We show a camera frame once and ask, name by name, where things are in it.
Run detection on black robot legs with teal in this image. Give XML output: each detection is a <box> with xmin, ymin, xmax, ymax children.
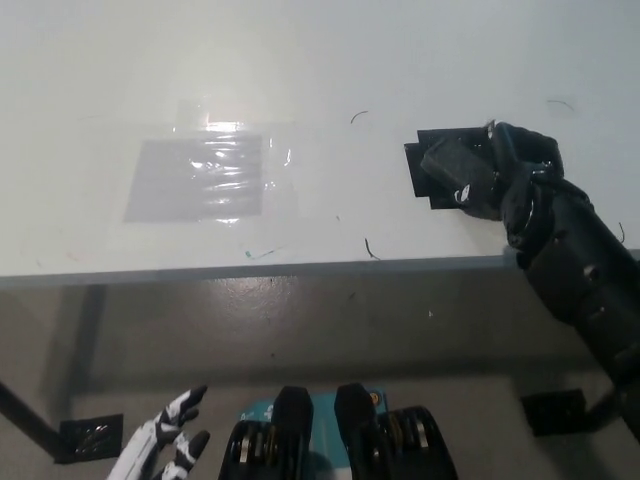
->
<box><xmin>224</xmin><ymin>382</ymin><xmax>459</xmax><ymax>480</ymax></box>

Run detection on grey rectangular patch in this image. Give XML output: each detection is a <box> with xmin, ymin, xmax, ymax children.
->
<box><xmin>123</xmin><ymin>134</ymin><xmax>265</xmax><ymax>223</ymax></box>

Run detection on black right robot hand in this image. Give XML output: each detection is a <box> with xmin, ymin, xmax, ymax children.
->
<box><xmin>452</xmin><ymin>118</ymin><xmax>567</xmax><ymax>249</ymax></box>

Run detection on clear glossy tape film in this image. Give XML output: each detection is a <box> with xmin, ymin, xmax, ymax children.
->
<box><xmin>172</xmin><ymin>98</ymin><xmax>300</xmax><ymax>226</ymax></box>

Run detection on grey table leg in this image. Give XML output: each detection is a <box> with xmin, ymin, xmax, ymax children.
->
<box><xmin>58</xmin><ymin>285</ymin><xmax>109</xmax><ymax>417</ymax></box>

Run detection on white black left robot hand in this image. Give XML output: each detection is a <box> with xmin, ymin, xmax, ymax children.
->
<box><xmin>106</xmin><ymin>384</ymin><xmax>212</xmax><ymax>480</ymax></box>

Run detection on dark grey whiteboard eraser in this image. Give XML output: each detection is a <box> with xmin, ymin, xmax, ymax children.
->
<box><xmin>419</xmin><ymin>138</ymin><xmax>502</xmax><ymax>222</ymax></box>

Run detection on black table base bar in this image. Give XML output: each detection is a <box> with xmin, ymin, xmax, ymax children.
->
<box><xmin>0</xmin><ymin>381</ymin><xmax>67</xmax><ymax>459</ymax></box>

